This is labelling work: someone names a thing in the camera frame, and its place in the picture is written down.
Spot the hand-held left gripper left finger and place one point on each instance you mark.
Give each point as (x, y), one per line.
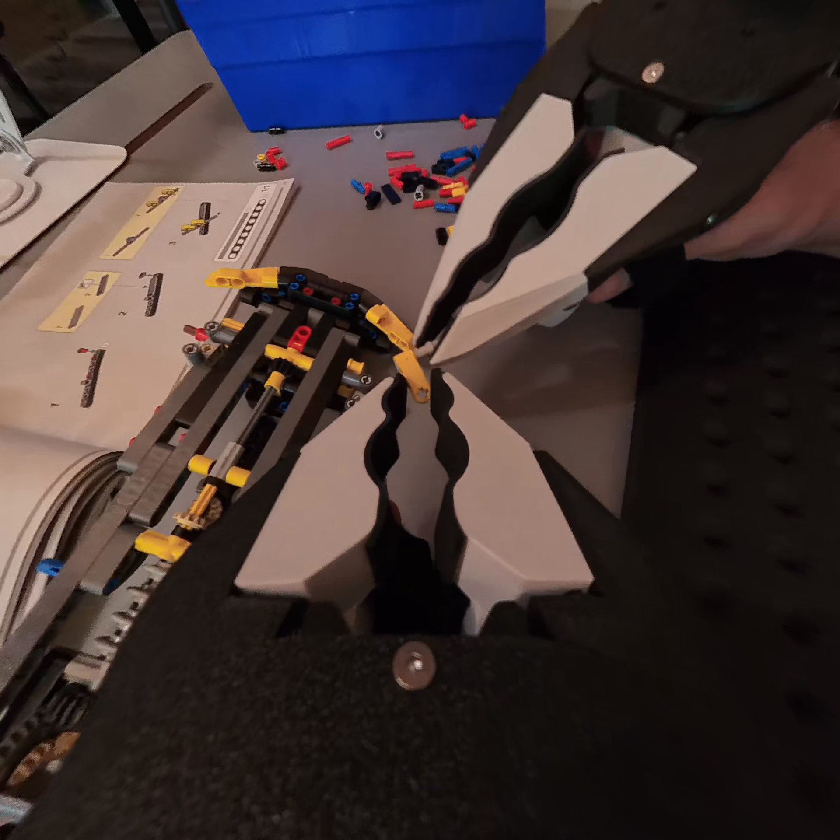
(315, 512)

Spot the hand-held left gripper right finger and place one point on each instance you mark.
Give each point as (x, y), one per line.
(518, 512)

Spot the instruction card on stand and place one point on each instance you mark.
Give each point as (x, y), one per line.
(65, 190)

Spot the yellow lego connector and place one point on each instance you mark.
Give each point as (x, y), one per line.
(413, 374)

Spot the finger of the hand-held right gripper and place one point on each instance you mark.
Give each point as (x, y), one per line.
(499, 177)
(590, 223)

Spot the blue plastic bin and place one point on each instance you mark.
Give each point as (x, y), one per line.
(361, 65)

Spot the lego instruction booklet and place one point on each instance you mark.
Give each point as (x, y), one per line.
(98, 380)

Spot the scatter of small lego pins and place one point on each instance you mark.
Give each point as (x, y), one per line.
(420, 177)

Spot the grey lego axle pin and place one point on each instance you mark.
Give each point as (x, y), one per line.
(423, 349)

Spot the lego car chassis model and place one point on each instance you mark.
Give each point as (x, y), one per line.
(315, 394)

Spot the person's right hand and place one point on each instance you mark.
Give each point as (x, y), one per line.
(787, 210)

